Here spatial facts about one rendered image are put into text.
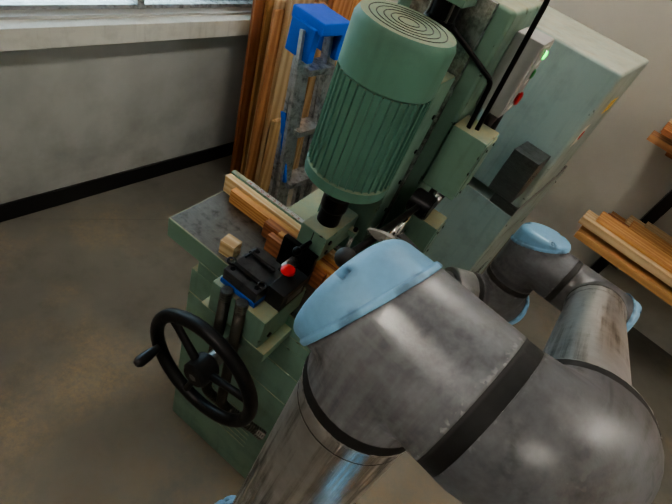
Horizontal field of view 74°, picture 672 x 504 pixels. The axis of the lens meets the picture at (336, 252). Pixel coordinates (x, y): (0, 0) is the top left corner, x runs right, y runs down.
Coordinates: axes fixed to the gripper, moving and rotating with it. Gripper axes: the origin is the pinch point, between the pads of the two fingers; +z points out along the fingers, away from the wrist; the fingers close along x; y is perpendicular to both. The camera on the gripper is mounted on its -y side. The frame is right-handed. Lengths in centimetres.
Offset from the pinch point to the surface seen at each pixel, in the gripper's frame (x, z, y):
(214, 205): 20.6, 21.7, -36.2
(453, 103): -25.7, -16.2, -25.0
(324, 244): 8.8, -0.8, -14.9
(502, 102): -29.2, -27.2, -27.0
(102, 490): 116, 31, -8
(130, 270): 107, 43, -97
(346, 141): -16.4, 5.9, -10.5
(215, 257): 23.0, 19.5, -19.6
